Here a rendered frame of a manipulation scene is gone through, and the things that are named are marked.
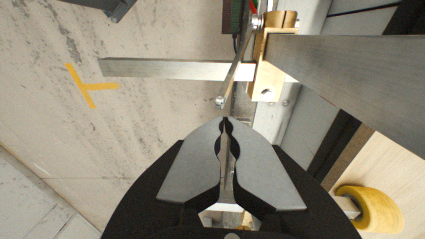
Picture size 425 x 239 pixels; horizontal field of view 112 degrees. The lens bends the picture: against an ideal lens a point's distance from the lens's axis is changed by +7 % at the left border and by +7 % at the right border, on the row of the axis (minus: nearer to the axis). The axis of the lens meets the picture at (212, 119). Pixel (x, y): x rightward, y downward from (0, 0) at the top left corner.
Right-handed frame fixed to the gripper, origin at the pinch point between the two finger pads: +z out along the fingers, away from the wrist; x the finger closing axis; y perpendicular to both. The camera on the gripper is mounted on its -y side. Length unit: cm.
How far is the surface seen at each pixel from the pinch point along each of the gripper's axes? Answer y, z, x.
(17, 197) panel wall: 172, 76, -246
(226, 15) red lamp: -9.9, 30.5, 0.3
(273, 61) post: -3.4, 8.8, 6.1
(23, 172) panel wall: 150, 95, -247
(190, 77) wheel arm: 0.3, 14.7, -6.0
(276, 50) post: -4.8, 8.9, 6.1
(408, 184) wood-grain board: 21.0, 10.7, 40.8
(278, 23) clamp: -7.7, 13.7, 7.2
